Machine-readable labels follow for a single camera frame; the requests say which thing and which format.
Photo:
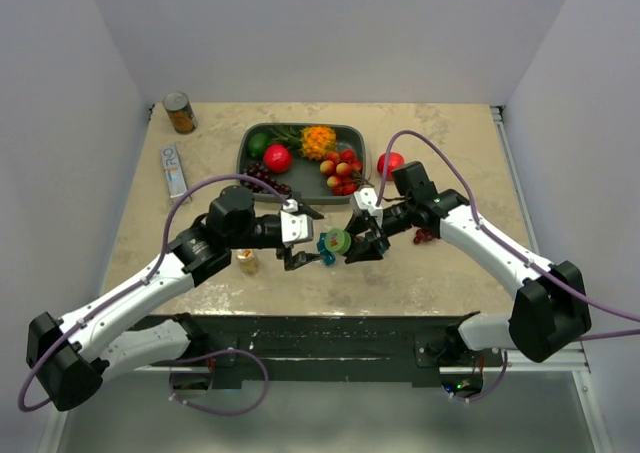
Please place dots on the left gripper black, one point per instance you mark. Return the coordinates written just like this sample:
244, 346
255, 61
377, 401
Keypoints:
294, 260

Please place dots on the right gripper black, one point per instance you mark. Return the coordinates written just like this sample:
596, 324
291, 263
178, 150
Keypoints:
369, 249

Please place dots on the green pill bottle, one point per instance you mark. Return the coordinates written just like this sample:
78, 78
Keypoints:
337, 241

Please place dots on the teal weekly pill organizer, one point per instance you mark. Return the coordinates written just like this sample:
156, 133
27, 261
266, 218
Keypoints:
352, 248

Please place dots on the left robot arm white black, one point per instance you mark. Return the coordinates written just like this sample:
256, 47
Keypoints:
72, 355

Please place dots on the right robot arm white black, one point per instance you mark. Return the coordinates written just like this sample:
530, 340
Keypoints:
549, 308

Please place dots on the small amber glass jar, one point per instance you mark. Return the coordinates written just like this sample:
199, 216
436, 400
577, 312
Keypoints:
247, 261

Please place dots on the red grapes on table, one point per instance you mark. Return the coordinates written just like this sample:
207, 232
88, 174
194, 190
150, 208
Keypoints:
423, 236

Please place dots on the grey fruit tray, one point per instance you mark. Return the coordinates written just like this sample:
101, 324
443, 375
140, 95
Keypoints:
304, 175

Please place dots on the cherry and strawberry bunch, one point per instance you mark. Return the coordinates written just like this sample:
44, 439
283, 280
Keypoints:
343, 171

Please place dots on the dark grapes in tray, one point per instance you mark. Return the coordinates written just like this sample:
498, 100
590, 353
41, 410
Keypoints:
261, 172

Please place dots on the red apple on table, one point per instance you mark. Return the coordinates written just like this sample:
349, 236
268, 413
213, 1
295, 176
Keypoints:
388, 163

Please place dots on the red apple in tray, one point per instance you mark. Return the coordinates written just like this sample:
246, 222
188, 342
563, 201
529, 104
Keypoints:
277, 159

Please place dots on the orange spiky fruit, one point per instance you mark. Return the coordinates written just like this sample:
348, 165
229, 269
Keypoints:
317, 141

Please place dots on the green leafy sprig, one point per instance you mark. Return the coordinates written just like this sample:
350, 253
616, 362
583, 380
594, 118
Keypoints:
286, 136

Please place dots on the green lime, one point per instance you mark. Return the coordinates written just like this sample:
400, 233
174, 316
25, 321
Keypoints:
258, 144

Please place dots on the purple silver toothpaste box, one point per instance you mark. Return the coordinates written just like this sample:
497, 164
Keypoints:
174, 174

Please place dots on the tin can orange label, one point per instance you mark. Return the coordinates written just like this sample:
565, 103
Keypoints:
180, 112

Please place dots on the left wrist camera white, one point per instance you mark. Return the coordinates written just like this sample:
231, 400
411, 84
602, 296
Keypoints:
296, 226

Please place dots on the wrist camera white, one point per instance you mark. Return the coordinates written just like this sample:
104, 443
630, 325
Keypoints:
296, 226
365, 206

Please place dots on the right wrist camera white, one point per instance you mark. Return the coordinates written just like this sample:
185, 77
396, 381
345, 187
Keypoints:
365, 206

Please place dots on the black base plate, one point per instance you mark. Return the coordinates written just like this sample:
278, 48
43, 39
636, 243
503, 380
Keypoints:
402, 349

